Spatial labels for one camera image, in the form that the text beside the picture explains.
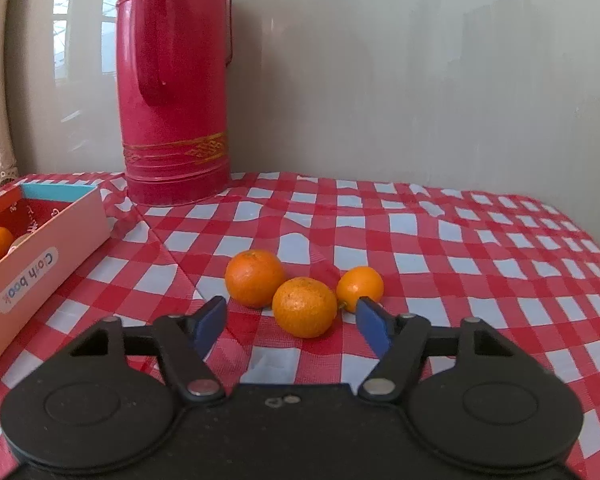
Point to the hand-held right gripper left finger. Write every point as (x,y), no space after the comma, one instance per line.
(210,322)

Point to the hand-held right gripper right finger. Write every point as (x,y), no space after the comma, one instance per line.
(372,325)

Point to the small orange kumquat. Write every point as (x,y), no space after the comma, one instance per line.
(360,286)

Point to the large orange mandarin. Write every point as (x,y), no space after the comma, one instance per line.
(254,277)
(305,306)

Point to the colourful cardboard box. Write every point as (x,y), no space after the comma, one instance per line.
(45,260)

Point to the small orange mandarin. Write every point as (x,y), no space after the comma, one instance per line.
(0,241)

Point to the red white checkered tablecloth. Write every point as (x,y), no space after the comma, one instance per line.
(430,260)

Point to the red thermos flask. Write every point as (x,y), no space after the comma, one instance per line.
(175,85)

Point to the beige curtain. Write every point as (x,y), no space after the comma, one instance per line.
(0,135)

